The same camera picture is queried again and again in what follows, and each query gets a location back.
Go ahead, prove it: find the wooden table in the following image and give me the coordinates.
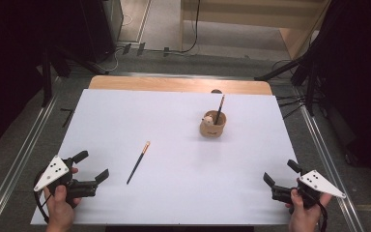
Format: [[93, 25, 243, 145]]
[[88, 75, 273, 96]]

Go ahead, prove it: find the metal floor rail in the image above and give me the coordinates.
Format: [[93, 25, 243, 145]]
[[294, 86, 365, 232], [0, 76, 62, 232]]

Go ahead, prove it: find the light wooden furniture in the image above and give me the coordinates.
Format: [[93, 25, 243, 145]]
[[179, 0, 332, 61]]

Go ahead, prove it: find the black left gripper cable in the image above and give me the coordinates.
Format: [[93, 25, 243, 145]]
[[33, 172, 52, 224]]

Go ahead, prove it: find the white table sheet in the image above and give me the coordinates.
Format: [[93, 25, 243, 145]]
[[30, 89, 299, 226]]

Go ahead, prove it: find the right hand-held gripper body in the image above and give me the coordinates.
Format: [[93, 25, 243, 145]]
[[271, 169, 347, 211]]

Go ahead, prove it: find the bundle of black floor cables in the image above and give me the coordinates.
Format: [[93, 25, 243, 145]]
[[274, 94, 307, 120]]

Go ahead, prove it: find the wooden chopstick holder cup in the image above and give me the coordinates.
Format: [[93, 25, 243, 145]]
[[199, 109, 228, 138]]

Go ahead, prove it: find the black hanging cable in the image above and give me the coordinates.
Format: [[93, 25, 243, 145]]
[[179, 0, 202, 54]]

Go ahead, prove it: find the white floor cable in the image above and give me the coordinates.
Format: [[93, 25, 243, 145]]
[[103, 47, 128, 73]]

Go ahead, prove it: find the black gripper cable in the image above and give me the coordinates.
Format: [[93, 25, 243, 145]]
[[303, 188, 329, 232], [33, 172, 52, 224]]

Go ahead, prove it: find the black curtain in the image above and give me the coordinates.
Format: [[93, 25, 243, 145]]
[[0, 0, 88, 158], [302, 0, 371, 191]]

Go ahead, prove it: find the person's right hand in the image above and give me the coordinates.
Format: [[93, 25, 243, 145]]
[[285, 188, 332, 232]]

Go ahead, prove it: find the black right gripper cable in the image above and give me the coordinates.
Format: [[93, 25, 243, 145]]
[[303, 188, 329, 232]]

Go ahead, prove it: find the black cabinet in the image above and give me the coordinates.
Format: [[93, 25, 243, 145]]
[[78, 0, 125, 64]]

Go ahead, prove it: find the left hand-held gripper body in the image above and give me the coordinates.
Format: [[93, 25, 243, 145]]
[[33, 155, 100, 210]]

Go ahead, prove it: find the person's left hand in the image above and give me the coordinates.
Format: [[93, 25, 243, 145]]
[[43, 166, 82, 232]]

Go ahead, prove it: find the black metal stand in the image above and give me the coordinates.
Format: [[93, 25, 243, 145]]
[[40, 46, 110, 108], [254, 54, 322, 117]]

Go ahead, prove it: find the dark blue orange-tipped chopstick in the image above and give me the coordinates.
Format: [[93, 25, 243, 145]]
[[126, 140, 152, 186], [214, 94, 226, 126]]

